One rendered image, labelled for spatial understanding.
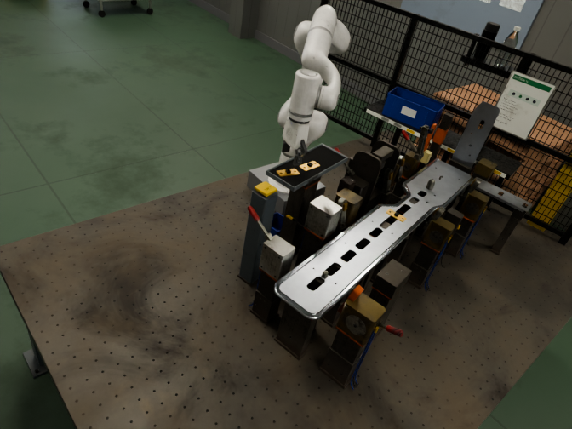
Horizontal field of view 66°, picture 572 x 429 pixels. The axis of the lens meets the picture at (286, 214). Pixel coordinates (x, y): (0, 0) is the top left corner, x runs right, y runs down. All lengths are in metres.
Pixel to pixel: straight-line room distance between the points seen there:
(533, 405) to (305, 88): 2.19
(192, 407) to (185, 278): 0.54
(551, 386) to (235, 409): 2.08
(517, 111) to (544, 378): 1.55
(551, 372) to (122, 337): 2.47
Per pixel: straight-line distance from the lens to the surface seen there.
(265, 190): 1.57
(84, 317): 1.76
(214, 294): 1.81
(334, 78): 1.55
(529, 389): 3.04
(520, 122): 2.71
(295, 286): 1.47
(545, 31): 4.72
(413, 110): 2.68
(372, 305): 1.42
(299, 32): 1.91
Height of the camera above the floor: 2.05
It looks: 37 degrees down
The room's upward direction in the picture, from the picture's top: 13 degrees clockwise
